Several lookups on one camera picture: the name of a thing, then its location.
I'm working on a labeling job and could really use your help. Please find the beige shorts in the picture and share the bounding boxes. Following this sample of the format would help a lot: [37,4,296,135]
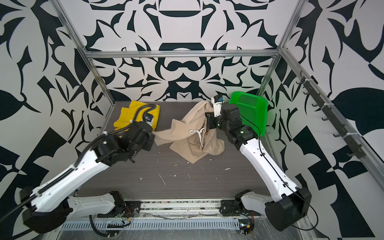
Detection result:
[154,101,225,164]

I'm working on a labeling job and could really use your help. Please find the yellow shorts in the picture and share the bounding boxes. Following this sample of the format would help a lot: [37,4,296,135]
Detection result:
[114,101,161,131]

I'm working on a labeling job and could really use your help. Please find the green plastic basket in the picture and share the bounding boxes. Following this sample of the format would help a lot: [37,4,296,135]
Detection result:
[230,92,269,137]

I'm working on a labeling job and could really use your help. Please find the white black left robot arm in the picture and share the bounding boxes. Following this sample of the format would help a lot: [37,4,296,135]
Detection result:
[21,122,155,234]

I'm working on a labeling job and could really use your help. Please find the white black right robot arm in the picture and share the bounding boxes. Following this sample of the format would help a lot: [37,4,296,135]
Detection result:
[206,103,312,231]

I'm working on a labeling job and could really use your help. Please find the small green-lit electronics board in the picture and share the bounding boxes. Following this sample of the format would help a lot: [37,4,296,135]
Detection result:
[239,219,255,235]

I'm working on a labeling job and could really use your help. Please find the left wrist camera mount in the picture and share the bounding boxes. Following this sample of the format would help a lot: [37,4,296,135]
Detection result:
[143,113,155,126]

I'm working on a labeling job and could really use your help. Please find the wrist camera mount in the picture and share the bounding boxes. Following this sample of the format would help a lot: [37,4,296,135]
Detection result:
[143,113,155,126]
[211,95,224,118]

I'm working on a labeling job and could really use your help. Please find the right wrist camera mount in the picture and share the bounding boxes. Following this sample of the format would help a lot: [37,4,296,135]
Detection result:
[211,95,224,118]

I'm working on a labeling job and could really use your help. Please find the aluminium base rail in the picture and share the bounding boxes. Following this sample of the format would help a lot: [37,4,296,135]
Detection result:
[53,197,308,218]

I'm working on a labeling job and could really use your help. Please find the white slotted cable duct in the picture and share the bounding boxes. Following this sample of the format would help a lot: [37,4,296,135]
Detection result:
[59,218,241,231]

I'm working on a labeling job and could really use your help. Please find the aluminium cage frame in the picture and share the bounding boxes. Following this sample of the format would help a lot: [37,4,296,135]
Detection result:
[49,0,384,193]

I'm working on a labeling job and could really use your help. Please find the black wall hook rack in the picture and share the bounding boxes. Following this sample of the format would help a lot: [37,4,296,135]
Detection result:
[297,72,367,159]

